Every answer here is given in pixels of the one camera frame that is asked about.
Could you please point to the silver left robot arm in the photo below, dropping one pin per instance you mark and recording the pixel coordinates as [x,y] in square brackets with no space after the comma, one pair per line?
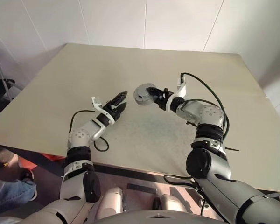
[80,136]

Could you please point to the orange plastic object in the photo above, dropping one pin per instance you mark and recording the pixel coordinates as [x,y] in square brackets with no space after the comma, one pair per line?
[25,163]

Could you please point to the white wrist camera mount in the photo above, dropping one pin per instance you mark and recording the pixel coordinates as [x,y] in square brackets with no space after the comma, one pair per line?
[182,89]
[95,101]

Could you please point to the silver robot thigh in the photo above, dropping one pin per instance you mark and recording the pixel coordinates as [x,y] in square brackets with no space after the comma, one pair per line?
[110,200]
[175,203]

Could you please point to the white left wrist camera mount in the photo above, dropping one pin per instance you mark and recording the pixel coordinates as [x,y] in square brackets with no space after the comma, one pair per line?
[95,101]

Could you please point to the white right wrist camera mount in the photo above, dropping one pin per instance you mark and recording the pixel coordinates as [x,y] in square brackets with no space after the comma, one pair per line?
[182,89]

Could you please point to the grey round housing lid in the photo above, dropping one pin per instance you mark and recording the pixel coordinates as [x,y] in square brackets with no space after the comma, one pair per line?
[141,91]

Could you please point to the person leg in blue jeans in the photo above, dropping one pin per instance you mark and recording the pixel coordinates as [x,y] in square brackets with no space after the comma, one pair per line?
[9,196]

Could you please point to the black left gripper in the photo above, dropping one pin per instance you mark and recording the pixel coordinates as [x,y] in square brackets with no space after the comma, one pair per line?
[111,111]

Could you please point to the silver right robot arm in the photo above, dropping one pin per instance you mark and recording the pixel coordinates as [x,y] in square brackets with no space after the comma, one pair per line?
[210,114]

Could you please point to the black metal table frame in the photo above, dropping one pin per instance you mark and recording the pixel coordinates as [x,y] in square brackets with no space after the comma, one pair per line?
[130,173]

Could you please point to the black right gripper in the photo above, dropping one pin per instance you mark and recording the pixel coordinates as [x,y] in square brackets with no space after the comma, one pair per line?
[163,101]

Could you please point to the silver robot torso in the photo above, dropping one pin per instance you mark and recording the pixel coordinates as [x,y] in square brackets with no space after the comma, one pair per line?
[154,218]

